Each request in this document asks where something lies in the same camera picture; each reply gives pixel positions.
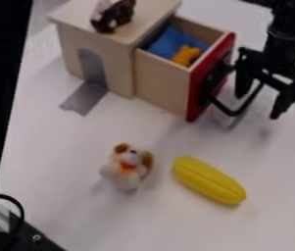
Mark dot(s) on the orange toy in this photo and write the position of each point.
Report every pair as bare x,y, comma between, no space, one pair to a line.
186,55

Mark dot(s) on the yellow toy corn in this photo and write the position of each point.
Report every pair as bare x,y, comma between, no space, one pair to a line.
208,179

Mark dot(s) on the brown plush animal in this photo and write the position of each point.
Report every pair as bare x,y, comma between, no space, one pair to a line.
112,14

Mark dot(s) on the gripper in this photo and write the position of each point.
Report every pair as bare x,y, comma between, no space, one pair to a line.
280,60

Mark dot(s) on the drawer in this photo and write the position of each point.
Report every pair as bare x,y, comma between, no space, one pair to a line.
184,72

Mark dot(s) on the cabinet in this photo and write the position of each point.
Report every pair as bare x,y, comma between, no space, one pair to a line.
106,45

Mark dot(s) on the white plush dog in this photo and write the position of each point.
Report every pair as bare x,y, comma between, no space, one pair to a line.
127,166

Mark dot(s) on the blue cloth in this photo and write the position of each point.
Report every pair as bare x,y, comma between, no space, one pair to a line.
171,42

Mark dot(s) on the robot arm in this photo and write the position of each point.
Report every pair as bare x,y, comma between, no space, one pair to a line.
291,16

